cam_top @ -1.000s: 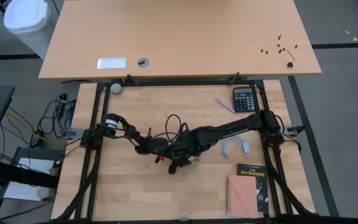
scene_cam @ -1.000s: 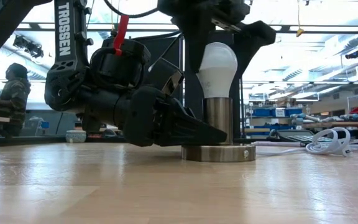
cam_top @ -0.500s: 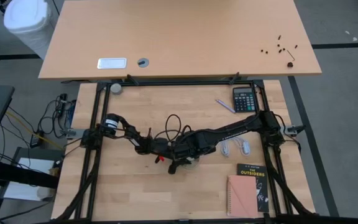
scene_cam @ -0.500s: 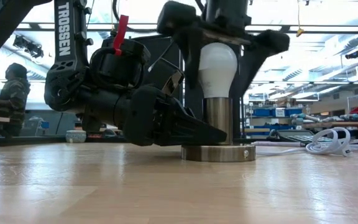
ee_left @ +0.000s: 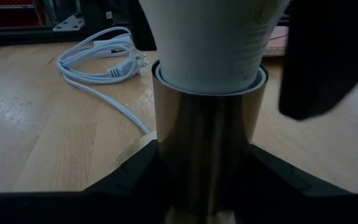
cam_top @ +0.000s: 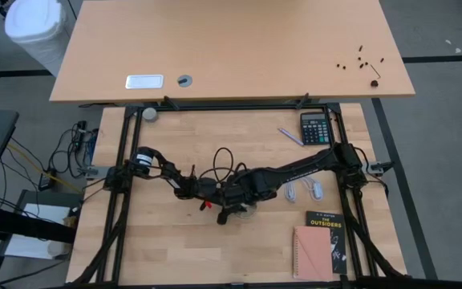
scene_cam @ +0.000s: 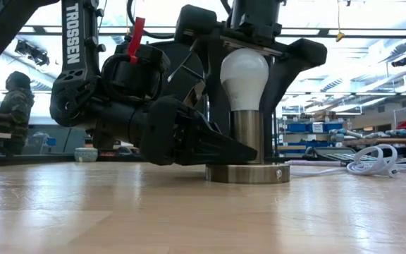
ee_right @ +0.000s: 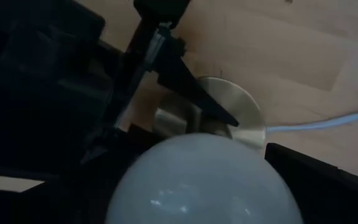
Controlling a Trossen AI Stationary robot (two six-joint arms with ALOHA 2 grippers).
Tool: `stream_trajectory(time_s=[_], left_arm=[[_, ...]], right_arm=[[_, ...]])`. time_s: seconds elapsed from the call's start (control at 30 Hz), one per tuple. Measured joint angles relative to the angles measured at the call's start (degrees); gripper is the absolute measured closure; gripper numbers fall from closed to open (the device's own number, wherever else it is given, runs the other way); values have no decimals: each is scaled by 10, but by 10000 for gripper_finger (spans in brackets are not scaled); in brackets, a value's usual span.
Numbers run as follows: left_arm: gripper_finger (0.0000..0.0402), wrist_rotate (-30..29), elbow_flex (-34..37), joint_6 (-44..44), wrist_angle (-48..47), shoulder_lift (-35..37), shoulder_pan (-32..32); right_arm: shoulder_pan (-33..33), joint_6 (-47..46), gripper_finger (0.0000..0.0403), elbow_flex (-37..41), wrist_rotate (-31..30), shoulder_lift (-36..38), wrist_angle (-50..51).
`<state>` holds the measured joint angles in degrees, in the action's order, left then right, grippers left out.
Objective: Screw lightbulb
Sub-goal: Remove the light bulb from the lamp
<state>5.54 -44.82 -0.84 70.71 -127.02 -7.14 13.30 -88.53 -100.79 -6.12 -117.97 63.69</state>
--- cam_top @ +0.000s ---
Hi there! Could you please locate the yellow cable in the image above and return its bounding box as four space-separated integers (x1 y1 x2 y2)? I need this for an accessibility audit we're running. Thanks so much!
6 143 80 193

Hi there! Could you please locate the black frame clamp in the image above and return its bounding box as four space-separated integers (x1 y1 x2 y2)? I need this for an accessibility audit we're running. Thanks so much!
161 95 180 112
294 92 310 111

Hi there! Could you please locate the brass lamp base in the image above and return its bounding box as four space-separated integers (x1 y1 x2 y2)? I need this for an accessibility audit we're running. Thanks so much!
233 200 258 220

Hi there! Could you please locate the black left camera cable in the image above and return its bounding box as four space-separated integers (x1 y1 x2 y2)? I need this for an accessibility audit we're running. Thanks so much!
213 146 235 182

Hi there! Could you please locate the black calculator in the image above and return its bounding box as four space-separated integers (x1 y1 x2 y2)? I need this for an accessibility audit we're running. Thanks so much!
299 112 332 146

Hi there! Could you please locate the grey round puck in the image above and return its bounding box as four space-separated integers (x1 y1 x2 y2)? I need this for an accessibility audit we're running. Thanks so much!
141 107 159 122

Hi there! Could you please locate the white lamp power cord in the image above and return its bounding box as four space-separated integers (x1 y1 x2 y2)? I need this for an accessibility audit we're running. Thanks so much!
283 176 324 204

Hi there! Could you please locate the white trash bin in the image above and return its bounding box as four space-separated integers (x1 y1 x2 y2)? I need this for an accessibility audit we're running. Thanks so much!
4 0 70 77

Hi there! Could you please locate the white paper sheet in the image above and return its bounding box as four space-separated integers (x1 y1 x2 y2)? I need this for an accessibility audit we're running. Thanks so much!
4 202 75 260

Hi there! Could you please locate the black Outsiders book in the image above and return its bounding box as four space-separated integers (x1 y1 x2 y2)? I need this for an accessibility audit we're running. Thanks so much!
305 210 347 275

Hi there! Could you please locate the black aluminium frame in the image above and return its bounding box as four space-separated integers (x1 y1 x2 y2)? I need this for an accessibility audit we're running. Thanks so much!
68 102 415 289

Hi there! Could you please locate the black power adapter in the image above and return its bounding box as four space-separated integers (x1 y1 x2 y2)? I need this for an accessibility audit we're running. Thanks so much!
38 170 56 192

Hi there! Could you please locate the black metal crossbar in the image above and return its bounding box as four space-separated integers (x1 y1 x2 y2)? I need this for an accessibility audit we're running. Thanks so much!
0 202 76 245

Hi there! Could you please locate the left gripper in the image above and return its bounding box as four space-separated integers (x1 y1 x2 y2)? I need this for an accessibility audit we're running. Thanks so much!
193 178 240 226

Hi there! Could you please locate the purple pen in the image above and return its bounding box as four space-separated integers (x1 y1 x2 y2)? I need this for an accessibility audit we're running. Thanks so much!
278 127 305 147

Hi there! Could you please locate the pink spiral notebook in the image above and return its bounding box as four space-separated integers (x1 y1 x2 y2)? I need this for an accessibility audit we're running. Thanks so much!
292 225 335 282

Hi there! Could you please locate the light wooden desk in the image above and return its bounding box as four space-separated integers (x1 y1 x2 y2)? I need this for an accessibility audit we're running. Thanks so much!
49 0 416 104

